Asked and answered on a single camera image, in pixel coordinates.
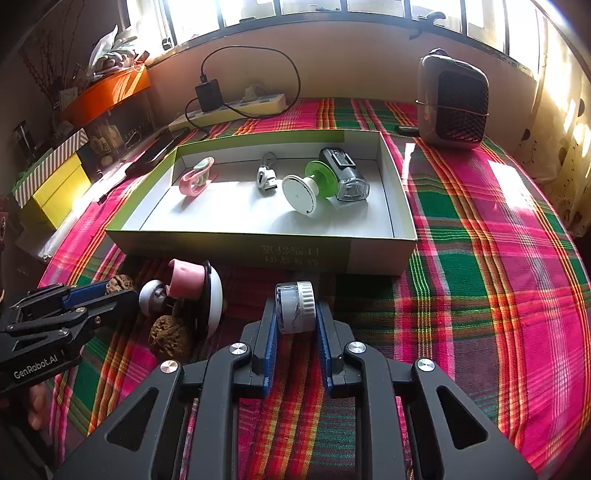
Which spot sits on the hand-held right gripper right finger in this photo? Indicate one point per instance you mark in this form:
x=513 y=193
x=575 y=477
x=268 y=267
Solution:
x=323 y=350

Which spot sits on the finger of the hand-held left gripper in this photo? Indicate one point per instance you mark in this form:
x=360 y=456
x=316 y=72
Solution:
x=115 y=307
x=85 y=294

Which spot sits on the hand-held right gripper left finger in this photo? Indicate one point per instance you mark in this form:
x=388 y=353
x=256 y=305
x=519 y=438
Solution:
x=271 y=350

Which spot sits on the brown walnut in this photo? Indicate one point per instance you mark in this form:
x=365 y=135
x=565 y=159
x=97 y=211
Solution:
x=121 y=284
x=170 y=337

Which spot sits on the small round knob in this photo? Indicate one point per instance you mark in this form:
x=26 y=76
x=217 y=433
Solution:
x=152 y=297

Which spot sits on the small white round jar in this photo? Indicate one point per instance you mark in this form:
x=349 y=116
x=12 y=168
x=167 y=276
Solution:
x=295 y=307

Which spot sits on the pink silicone cup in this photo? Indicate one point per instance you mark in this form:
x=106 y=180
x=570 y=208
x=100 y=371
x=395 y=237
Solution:
x=187 y=279

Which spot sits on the black and white round device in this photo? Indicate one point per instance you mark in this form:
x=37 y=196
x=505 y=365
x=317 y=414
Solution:
x=213 y=300

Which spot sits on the green and white cardboard box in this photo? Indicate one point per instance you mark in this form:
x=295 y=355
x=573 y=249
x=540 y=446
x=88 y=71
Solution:
x=369 y=258

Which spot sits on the pink and green clip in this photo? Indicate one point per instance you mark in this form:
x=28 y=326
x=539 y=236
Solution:
x=196 y=177

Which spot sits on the green and white spool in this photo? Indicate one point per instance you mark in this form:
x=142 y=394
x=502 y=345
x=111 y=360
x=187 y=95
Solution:
x=300 y=191

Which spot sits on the black flashlight with clear lens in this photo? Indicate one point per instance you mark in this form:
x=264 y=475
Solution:
x=344 y=177

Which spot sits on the person's left hand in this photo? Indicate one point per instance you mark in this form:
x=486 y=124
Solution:
x=39 y=408

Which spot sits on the black pen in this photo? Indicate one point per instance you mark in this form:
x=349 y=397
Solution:
x=112 y=190

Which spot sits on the striped box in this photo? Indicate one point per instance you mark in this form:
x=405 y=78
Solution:
x=51 y=161

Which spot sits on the black phone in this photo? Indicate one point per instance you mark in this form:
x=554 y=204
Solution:
x=154 y=152

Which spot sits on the glass jar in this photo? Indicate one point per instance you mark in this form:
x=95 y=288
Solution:
x=23 y=138

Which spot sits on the orange tray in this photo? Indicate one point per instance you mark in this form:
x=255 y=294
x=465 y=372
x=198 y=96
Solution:
x=104 y=94

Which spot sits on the black charger adapter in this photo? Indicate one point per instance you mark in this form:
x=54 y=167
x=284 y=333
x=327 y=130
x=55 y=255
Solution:
x=208 y=96

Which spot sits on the dried branches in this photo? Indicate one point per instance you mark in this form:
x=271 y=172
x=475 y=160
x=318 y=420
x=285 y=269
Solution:
x=44 y=64

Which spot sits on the small black stick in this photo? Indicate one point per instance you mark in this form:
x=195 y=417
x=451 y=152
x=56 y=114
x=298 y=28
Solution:
x=408 y=130

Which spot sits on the white power strip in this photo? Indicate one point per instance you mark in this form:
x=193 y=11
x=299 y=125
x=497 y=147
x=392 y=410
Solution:
x=258 y=105

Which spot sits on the white plastic bag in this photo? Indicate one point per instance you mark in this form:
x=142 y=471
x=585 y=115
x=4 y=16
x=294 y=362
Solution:
x=108 y=46

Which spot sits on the grey space heater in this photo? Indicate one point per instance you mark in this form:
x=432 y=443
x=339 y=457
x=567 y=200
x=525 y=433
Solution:
x=455 y=101

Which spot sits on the cream patterned curtain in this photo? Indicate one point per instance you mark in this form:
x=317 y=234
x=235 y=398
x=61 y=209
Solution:
x=568 y=152

